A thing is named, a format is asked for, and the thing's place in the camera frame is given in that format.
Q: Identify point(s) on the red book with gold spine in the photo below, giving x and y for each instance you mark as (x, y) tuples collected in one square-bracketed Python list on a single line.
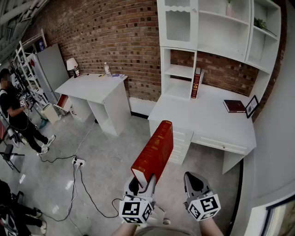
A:
[(195, 85)]

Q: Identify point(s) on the red label bottle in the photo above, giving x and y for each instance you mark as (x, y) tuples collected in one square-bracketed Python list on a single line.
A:
[(77, 72)]

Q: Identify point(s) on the white desk hutch shelving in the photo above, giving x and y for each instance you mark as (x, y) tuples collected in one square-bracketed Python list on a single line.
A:
[(221, 43)]

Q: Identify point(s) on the white trash bin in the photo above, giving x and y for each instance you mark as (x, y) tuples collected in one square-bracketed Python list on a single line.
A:
[(49, 114)]

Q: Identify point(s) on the red and white box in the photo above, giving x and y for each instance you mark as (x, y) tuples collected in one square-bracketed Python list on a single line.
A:
[(63, 103)]

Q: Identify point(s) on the white table top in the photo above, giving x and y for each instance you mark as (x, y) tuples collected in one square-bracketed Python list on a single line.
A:
[(202, 119)]

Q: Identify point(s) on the black folding stool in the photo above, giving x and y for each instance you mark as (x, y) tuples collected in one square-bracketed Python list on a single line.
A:
[(9, 154)]

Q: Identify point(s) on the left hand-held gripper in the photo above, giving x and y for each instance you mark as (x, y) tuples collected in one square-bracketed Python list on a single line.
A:
[(131, 209)]

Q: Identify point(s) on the clear water bottle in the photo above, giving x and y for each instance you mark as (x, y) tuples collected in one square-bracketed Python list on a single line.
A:
[(106, 69)]

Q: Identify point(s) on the white power strip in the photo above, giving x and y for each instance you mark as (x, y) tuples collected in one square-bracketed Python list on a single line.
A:
[(78, 161)]

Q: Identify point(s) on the white metal rack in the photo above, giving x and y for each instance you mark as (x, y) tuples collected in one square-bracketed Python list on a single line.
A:
[(25, 66)]

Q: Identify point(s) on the person's left forearm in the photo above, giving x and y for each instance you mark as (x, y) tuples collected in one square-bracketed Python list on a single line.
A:
[(124, 230)]

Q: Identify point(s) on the grey cabinet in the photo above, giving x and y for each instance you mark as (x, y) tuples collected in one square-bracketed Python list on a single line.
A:
[(51, 69)]

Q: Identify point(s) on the green potted plant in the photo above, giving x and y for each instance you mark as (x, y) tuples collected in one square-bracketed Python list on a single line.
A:
[(260, 23)]

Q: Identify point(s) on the window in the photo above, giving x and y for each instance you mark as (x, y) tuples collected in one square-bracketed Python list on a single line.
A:
[(281, 216)]

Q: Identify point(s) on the dark maroon book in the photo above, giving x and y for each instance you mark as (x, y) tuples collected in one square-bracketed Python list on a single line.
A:
[(235, 105)]

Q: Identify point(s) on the small white side desk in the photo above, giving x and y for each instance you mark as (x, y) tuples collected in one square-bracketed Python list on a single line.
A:
[(92, 87)]

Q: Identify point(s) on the white frosted glass cabinet door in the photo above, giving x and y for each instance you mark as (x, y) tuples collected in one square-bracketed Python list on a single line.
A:
[(178, 25)]

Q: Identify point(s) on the teal plastic item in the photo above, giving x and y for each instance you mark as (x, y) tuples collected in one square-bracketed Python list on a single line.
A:
[(43, 124)]

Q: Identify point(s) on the pink vase with flowers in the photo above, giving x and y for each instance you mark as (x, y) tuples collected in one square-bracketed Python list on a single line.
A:
[(230, 9)]

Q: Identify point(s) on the person's grey shirt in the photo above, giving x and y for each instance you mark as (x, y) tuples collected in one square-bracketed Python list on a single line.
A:
[(163, 231)]

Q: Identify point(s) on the white table lamp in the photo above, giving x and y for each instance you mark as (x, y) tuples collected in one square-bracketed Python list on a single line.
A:
[(71, 63)]

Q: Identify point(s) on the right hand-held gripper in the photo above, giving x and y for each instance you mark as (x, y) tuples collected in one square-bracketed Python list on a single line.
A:
[(207, 205)]

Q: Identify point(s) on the red hardcover book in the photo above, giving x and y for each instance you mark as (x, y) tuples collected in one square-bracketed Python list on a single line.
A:
[(153, 152)]

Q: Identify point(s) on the white low wall panel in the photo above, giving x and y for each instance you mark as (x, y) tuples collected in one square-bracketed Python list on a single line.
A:
[(143, 107)]

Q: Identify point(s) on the black picture frame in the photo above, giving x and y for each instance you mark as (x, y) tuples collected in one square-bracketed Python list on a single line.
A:
[(251, 107)]

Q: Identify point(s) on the person's right forearm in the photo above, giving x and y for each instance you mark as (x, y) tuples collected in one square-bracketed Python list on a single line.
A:
[(210, 228)]

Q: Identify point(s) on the blue and white packet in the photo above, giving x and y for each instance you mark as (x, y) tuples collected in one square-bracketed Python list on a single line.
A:
[(117, 75)]

